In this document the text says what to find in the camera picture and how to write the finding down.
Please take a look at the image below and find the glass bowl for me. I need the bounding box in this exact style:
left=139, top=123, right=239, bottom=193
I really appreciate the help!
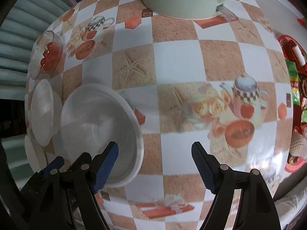
left=28, top=30, right=64, bottom=81

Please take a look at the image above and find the checkered printed tablecloth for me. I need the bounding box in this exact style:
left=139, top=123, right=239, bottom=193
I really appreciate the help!
left=24, top=0, right=300, bottom=230

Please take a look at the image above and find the red lace basket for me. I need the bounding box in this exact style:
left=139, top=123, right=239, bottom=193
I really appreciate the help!
left=284, top=154, right=307, bottom=173

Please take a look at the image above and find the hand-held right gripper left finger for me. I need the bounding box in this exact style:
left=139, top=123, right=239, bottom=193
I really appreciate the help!
left=26, top=141, right=119, bottom=230

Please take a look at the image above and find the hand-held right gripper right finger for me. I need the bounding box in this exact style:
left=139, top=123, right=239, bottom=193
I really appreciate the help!
left=191, top=141, right=281, bottom=230

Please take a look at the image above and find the pale green kettle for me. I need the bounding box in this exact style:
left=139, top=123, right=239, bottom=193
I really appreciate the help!
left=139, top=0, right=277, bottom=20

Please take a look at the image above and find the white knitted basket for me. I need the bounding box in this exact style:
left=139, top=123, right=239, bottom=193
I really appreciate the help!
left=289, top=133, right=307, bottom=159

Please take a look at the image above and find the white paper plate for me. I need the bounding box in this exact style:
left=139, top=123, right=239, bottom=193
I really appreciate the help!
left=24, top=134, right=48, bottom=173

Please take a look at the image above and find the pale green curtain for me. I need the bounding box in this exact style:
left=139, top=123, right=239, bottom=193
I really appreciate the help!
left=0, top=0, right=72, bottom=99

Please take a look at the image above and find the white paper bowl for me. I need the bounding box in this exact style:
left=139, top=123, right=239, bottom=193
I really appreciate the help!
left=60, top=83, right=144, bottom=188
left=31, top=79, right=63, bottom=147

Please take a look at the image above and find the white paper roll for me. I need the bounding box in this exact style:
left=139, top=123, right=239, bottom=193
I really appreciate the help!
left=291, top=44, right=307, bottom=66

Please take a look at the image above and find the white blanket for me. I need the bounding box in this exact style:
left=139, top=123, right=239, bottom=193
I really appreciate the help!
left=273, top=189, right=307, bottom=230

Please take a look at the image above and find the pile of cherry tomatoes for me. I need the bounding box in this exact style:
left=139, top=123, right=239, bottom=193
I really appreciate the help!
left=40, top=42, right=60, bottom=73

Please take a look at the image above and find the pile of snack packets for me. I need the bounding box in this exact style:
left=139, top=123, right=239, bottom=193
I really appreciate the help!
left=285, top=60, right=307, bottom=135

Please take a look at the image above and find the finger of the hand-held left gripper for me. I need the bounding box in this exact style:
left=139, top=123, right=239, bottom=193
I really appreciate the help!
left=20, top=156, right=65, bottom=192
left=71, top=152, right=93, bottom=170

